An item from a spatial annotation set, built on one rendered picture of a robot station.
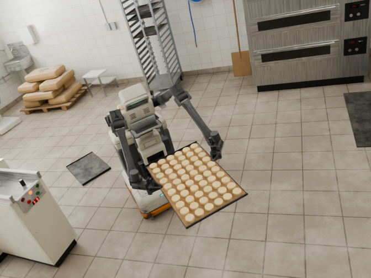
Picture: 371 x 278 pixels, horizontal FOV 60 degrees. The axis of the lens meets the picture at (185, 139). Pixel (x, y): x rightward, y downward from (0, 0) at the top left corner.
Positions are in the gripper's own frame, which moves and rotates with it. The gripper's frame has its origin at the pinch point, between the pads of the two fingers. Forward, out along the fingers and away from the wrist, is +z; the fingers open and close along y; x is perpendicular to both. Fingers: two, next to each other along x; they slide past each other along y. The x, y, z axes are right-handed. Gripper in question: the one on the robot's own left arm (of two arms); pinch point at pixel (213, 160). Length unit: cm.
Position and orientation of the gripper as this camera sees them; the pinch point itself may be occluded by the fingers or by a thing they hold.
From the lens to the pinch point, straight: 207.6
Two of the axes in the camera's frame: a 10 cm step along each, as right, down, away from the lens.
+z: -2.9, 6.2, -7.3
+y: 1.9, 7.8, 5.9
